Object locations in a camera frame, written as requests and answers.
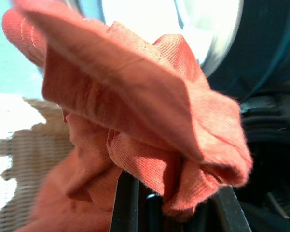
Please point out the red garment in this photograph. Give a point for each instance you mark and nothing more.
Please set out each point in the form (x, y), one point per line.
(135, 96)

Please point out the round washing machine door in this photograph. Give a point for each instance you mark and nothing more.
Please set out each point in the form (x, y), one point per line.
(255, 48)

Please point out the pale woven laundry basket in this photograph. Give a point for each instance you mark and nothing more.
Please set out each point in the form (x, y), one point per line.
(26, 149)

